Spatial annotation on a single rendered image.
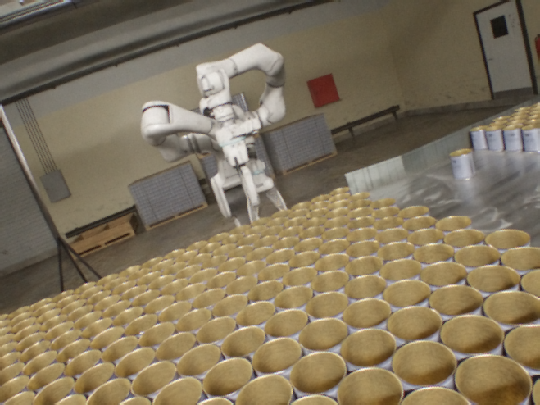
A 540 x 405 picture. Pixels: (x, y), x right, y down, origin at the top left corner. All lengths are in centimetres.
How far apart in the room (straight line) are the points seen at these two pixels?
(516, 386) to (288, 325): 32
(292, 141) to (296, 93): 226
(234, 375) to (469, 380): 30
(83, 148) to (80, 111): 91
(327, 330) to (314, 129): 757
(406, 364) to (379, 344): 5
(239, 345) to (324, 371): 15
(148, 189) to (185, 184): 78
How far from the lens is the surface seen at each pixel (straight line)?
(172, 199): 743
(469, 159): 116
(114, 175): 919
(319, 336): 53
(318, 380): 49
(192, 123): 114
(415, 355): 46
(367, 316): 55
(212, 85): 100
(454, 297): 55
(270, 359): 52
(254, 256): 83
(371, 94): 1079
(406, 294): 57
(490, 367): 44
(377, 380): 44
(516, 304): 53
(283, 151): 775
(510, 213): 90
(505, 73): 880
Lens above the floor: 146
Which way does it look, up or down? 13 degrees down
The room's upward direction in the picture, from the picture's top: 20 degrees counter-clockwise
